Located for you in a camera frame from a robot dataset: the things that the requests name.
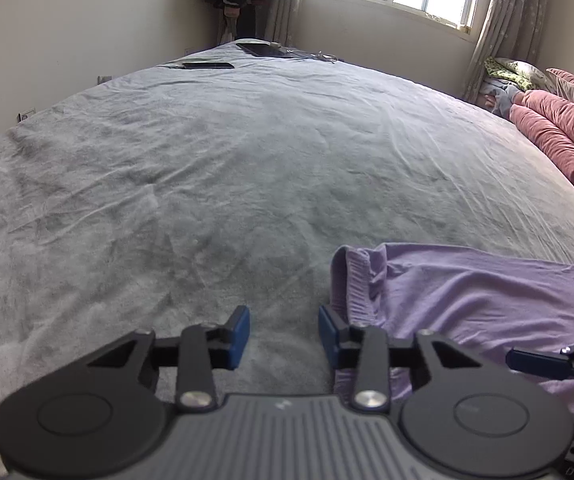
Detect purple pants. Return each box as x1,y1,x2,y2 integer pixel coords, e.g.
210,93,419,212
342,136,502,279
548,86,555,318
329,242,574,417

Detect black tablet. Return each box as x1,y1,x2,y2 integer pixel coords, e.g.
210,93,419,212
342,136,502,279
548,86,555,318
236,42,294,59

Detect patterned grey curtain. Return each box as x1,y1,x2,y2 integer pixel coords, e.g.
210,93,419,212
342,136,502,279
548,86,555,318
461,0,554,104
266,0,314,49

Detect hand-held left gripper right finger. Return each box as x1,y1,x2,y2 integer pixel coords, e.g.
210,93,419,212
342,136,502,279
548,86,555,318
318,304,488,414

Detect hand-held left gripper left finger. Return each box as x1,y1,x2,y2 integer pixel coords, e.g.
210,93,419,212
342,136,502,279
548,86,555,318
86,304,252,414

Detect grey-blue cloth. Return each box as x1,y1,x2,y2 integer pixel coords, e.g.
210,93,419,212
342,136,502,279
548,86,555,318
479,80,524,119

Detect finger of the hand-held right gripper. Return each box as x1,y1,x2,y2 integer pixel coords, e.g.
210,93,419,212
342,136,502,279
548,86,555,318
505,332,574,387

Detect folded pink quilt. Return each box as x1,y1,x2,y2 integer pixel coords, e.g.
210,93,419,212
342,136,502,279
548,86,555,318
509,88,574,207

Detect floral green pillow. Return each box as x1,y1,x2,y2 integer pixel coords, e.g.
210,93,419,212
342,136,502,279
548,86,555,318
483,55,556,94

